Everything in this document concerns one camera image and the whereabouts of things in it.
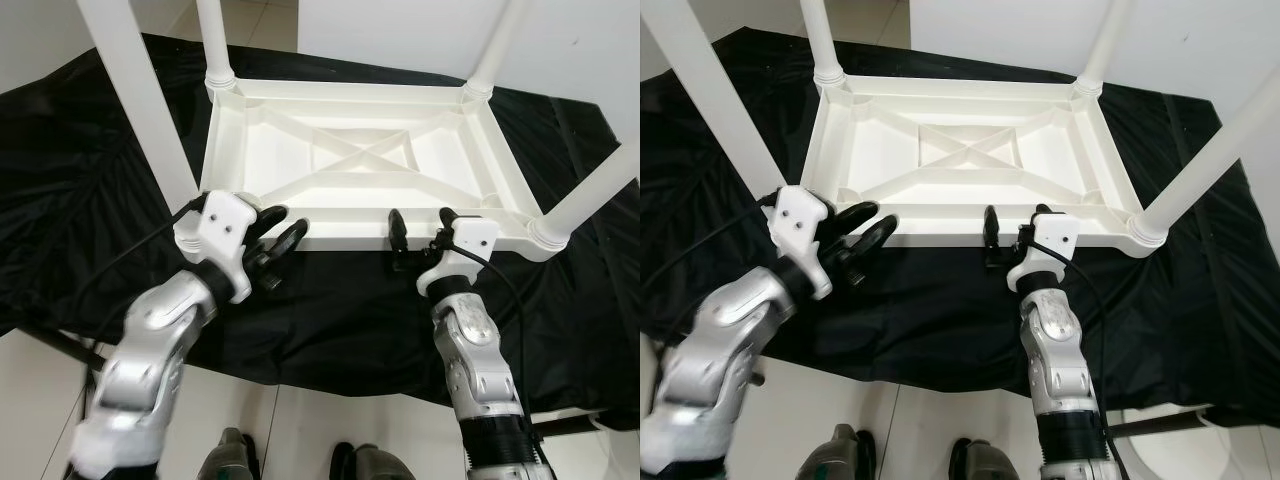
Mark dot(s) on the white plastic table leg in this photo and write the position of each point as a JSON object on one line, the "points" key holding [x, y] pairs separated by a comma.
{"points": [[820, 40], [1200, 178], [500, 45], [142, 100], [215, 40], [1105, 45], [727, 100], [590, 200]]}

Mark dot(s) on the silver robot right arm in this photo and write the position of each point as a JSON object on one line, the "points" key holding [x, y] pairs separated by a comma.
{"points": [[475, 350], [1060, 350]]}

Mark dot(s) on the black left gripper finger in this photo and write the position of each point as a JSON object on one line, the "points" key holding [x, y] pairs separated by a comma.
{"points": [[270, 222], [855, 218], [873, 240], [288, 242]]}

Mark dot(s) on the grey robot left foot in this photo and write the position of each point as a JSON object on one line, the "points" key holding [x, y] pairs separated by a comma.
{"points": [[840, 455], [232, 458]]}

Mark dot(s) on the grey robot right foot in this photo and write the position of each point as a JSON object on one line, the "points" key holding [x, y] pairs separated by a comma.
{"points": [[990, 462], [375, 465]]}

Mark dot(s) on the grey robot foot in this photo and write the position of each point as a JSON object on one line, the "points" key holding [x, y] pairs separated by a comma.
{"points": [[232, 458], [840, 455], [990, 462], [375, 465]]}

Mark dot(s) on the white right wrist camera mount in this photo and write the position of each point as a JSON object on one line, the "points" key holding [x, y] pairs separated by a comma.
{"points": [[470, 235], [1055, 232]]}

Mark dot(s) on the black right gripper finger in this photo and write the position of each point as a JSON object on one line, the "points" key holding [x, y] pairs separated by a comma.
{"points": [[448, 217], [1042, 213], [993, 228], [399, 230]]}

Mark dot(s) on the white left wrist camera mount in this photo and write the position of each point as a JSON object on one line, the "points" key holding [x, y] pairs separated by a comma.
{"points": [[225, 225], [800, 215]]}

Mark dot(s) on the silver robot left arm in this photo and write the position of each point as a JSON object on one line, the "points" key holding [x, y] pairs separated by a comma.
{"points": [[720, 340], [150, 340]]}

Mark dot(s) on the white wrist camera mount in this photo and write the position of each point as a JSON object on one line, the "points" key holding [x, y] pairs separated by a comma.
{"points": [[800, 215], [225, 225], [1055, 232], [470, 235]]}

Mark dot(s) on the white plastic table top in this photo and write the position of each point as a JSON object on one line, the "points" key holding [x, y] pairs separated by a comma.
{"points": [[1050, 165], [450, 170]]}

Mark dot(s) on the black table cloth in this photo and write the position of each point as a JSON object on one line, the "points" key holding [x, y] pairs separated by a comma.
{"points": [[950, 320], [350, 320]]}

